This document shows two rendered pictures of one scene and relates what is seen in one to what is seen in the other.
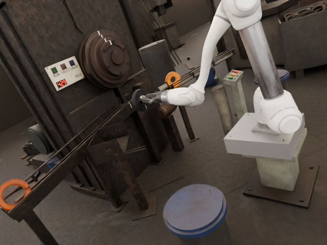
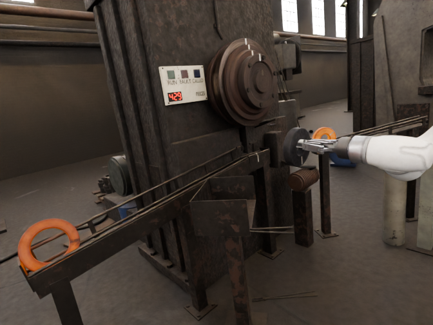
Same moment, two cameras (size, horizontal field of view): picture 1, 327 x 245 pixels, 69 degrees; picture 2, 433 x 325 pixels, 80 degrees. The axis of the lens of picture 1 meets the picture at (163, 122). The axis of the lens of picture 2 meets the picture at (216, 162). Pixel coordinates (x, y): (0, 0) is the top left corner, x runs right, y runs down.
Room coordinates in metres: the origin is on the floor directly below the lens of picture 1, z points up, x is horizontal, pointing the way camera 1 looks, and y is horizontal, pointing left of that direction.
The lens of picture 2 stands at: (0.54, 0.30, 1.06)
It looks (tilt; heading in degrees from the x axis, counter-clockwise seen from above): 14 degrees down; 6
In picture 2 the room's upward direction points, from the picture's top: 8 degrees counter-clockwise
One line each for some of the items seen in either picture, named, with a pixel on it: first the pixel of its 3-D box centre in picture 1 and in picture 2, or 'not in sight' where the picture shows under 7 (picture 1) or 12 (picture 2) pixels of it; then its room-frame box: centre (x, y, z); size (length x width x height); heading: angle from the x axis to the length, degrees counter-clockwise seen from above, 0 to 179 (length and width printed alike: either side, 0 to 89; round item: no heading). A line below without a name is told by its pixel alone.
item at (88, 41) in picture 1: (107, 60); (245, 84); (2.07, 0.25, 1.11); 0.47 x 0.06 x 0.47; 136
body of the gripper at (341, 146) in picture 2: (158, 97); (337, 147); (1.46, -0.03, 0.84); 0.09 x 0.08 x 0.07; 47
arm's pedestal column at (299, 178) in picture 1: (278, 163); not in sight; (1.27, -0.63, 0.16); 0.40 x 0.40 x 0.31; 43
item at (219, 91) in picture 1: (224, 110); (394, 204); (2.14, -0.61, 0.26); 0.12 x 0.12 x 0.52
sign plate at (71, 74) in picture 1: (65, 73); (185, 84); (1.90, 0.56, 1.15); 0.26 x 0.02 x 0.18; 136
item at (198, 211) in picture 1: (204, 234); not in sight; (0.90, 0.01, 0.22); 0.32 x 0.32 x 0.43
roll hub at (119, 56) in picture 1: (115, 58); (259, 82); (2.01, 0.18, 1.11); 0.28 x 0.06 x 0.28; 136
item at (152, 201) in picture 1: (126, 175); (234, 266); (1.50, 0.39, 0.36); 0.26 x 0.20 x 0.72; 171
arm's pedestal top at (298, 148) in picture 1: (274, 142); not in sight; (1.27, -0.63, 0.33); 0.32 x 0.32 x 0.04; 43
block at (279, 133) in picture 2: (142, 95); (274, 149); (2.25, 0.09, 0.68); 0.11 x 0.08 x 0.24; 46
